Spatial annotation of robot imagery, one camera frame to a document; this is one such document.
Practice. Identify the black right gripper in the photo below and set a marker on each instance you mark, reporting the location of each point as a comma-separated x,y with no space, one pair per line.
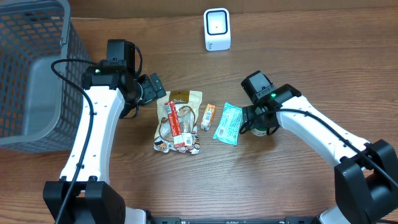
254,117

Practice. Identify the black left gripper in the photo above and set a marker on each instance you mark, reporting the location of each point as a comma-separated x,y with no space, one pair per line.
155,88

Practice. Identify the green lid jar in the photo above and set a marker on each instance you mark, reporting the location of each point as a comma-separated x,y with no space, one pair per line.
259,131

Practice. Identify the teal wet wipes pack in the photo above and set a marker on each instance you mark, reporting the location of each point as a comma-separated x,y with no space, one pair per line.
229,125

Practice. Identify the small orange box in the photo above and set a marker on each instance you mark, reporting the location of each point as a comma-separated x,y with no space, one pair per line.
208,117

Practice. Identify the snack bag with red label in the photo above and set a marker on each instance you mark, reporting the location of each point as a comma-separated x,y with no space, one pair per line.
177,130

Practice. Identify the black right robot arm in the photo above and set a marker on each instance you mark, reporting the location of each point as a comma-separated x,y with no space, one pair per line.
365,172

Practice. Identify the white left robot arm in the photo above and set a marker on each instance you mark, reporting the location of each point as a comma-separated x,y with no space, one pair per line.
83,193

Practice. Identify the white barcode scanner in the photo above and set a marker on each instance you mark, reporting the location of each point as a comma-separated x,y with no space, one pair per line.
217,29

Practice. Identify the grey plastic shopping basket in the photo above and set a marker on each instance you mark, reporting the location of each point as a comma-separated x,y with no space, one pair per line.
39,111

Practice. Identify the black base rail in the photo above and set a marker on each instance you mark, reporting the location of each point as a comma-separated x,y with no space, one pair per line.
177,220

